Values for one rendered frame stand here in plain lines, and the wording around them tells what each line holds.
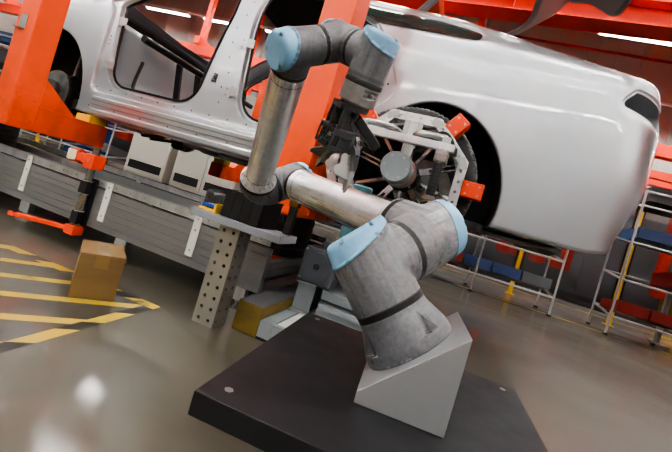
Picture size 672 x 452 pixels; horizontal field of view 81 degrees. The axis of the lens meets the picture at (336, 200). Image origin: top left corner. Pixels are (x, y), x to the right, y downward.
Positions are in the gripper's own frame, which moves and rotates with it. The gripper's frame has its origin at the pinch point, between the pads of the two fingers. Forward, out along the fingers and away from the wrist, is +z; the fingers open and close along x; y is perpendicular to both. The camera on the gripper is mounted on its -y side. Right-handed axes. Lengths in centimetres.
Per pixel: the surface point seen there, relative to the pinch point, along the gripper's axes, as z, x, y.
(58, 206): 109, -161, 51
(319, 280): 68, -43, -49
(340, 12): -43, -93, -39
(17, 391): 68, -4, 58
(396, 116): -12, -59, -65
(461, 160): -7, -29, -82
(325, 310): 78, -33, -51
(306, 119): 4, -76, -32
